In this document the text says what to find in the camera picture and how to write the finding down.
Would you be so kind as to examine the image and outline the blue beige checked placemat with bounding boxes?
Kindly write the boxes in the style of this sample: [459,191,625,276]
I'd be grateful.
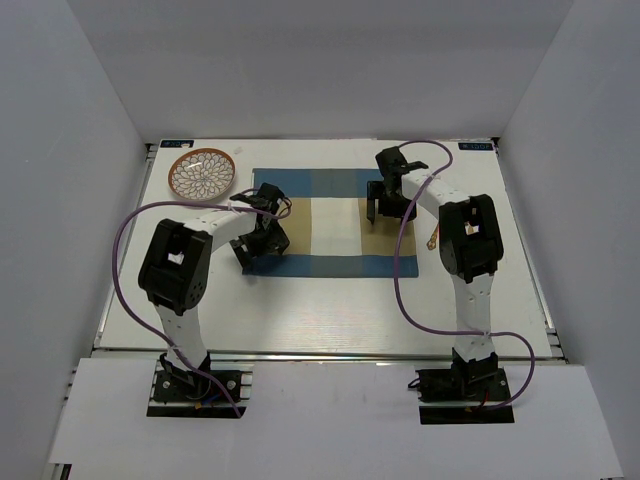
[244,168,400,278]

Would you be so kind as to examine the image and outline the gold fork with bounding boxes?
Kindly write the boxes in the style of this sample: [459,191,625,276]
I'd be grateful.
[426,224,440,251]

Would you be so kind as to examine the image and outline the orange floral patterned plate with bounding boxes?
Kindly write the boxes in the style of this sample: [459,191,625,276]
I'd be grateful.
[168,148,236,202]

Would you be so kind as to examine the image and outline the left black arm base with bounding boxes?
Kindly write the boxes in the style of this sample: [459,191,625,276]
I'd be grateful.
[146,353,253,419]

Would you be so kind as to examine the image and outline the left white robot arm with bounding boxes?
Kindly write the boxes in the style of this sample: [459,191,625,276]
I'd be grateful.
[138,183,291,399]

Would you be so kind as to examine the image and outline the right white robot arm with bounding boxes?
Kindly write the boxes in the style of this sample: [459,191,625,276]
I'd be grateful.
[366,146,504,399]

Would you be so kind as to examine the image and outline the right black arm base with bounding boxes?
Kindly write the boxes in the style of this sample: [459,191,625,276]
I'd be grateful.
[407,368,515,426]

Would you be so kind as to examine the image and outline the right blue corner label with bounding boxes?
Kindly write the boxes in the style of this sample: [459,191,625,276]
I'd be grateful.
[458,142,494,151]

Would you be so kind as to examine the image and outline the blue corner label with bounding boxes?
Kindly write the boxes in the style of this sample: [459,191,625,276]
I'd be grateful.
[458,142,494,151]
[159,139,194,149]

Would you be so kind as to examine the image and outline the left blue corner label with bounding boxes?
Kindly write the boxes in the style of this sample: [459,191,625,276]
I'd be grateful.
[159,139,194,149]

